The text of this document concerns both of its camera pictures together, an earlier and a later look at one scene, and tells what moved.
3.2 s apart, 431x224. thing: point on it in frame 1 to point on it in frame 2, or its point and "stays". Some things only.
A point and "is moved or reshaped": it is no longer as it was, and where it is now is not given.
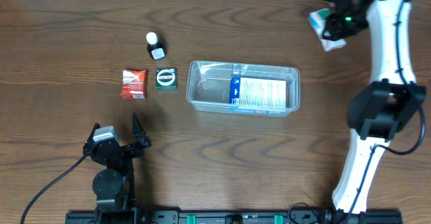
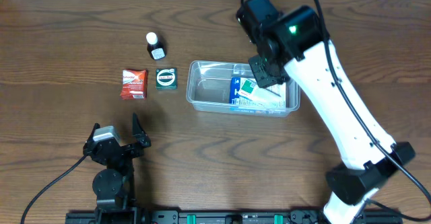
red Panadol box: [134, 85] stays
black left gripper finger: [138, 132] stays
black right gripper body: [335, 25] to [264, 72]
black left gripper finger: [91, 136] stays
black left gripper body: [121, 148] stays
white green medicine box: [318, 18] is moved or reshaped
